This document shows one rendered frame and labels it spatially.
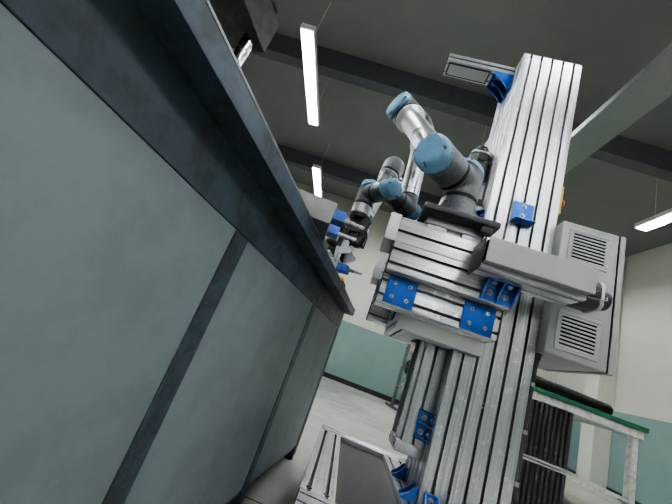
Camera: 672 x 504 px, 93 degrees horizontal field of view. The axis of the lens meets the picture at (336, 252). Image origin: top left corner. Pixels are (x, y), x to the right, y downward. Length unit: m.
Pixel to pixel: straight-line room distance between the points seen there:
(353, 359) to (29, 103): 7.43
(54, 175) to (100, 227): 0.06
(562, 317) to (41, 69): 1.26
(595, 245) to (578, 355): 0.38
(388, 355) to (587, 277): 6.87
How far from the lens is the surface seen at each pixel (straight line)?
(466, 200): 1.09
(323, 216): 0.74
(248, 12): 1.87
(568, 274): 0.98
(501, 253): 0.91
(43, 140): 0.36
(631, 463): 4.39
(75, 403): 0.48
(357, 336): 7.62
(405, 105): 1.39
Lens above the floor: 0.54
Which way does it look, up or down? 17 degrees up
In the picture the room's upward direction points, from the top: 21 degrees clockwise
